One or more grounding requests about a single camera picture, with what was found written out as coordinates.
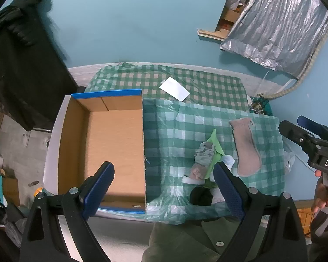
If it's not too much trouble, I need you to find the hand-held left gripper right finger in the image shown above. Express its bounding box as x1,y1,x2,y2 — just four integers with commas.
213,162,309,262

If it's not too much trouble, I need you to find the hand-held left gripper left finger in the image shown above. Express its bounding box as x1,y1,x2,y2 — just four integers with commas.
19,162,115,262

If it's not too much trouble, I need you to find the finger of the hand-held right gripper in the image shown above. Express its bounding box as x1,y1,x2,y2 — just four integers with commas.
297,116,328,145
279,121,321,156

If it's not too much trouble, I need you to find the white sock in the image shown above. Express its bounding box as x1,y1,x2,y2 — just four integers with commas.
211,154,237,203

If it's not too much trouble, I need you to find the black sock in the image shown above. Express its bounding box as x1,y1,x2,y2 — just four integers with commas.
190,187,214,206

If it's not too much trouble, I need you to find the blue-edged cardboard box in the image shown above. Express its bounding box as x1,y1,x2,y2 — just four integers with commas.
57,89,147,214

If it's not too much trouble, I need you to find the camouflage sock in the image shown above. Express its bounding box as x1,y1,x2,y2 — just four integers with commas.
182,141,216,185

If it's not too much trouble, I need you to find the light green cloth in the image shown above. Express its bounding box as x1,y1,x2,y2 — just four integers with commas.
204,129,228,189

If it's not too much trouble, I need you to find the person's right hand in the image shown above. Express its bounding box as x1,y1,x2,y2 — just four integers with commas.
312,169,328,214

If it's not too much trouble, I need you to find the crumpled white bag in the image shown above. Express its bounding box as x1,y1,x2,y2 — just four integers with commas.
283,150,296,174

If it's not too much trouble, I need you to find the dark netted bundle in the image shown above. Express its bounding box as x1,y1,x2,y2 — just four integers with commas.
249,94,274,115

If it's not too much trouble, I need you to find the orange crate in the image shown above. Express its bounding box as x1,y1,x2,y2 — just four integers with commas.
297,208,315,234

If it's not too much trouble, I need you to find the person's olive shirt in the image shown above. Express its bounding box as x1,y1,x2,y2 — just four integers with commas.
149,218,263,262

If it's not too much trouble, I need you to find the green checked plastic sheet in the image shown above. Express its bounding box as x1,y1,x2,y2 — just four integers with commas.
142,98,286,226

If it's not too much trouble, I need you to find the cardboard box with blue label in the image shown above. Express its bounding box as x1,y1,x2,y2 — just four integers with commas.
0,169,20,206

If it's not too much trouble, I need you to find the green checked fabric tablecloth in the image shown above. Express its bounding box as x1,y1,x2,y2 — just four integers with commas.
85,63,249,110

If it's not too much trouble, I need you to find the silver foil sheet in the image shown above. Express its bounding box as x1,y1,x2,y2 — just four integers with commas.
220,0,328,79

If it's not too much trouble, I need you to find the white card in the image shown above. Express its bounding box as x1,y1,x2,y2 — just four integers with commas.
159,78,191,102

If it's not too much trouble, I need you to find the wooden plank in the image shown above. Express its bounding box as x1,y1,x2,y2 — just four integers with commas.
197,28,230,43

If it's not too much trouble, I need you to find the small brown cardboard box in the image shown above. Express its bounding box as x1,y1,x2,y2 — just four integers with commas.
223,9,242,24

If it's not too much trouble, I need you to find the black garment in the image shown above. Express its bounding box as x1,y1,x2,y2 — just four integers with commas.
0,0,79,132

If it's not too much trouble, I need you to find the beige corrugated hose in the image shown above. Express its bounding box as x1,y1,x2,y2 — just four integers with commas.
265,19,328,98

